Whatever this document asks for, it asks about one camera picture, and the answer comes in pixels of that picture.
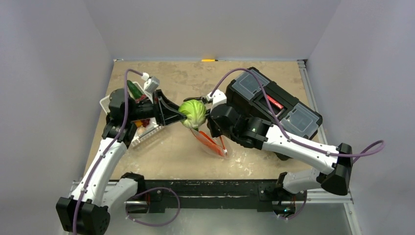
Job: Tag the toy garlic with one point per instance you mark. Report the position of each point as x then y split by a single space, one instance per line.
140 131

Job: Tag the black pliers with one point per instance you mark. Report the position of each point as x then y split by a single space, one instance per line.
202 99

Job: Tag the yellow marker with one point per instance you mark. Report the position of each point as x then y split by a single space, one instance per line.
208 60

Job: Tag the orange toy carrot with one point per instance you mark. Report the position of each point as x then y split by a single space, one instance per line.
214 146

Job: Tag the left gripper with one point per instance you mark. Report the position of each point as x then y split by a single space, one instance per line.
158 110

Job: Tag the white plastic basket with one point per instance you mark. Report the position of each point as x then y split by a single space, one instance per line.
134 132

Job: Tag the purple toy grapes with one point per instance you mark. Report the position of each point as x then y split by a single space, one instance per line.
145 122

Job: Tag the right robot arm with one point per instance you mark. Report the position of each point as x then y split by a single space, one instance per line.
331 170

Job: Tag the black plastic toolbox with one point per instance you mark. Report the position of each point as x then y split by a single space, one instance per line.
245 94

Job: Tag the green toy cabbage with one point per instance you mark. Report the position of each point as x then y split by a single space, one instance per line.
195 112

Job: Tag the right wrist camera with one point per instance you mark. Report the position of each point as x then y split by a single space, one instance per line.
216 98

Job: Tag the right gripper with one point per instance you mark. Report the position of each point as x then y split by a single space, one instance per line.
209 117

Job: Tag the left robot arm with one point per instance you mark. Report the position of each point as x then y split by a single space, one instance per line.
87 211

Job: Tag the clear zip top bag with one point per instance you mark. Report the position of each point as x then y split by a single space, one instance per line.
226 143

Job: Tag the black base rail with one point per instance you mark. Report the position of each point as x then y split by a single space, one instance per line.
260 195

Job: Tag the green toy cucumber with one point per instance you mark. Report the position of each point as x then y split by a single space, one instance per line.
134 90

